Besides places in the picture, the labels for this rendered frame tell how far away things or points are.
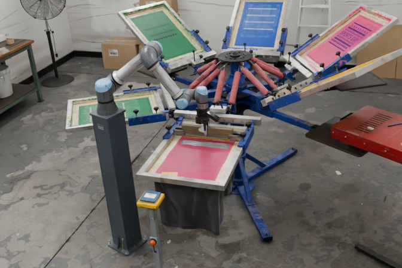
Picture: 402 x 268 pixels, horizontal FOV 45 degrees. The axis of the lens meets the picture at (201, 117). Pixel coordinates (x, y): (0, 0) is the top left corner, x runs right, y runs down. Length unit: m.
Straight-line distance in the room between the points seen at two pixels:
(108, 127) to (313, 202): 2.03
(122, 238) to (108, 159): 0.73
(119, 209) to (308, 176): 1.96
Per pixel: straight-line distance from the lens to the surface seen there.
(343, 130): 3.35
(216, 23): 7.63
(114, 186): 3.73
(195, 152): 3.36
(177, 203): 3.26
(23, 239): 4.49
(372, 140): 3.25
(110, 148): 3.55
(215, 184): 2.95
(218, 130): 3.44
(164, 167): 3.23
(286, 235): 4.14
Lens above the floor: 2.63
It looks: 26 degrees down
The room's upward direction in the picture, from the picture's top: 4 degrees counter-clockwise
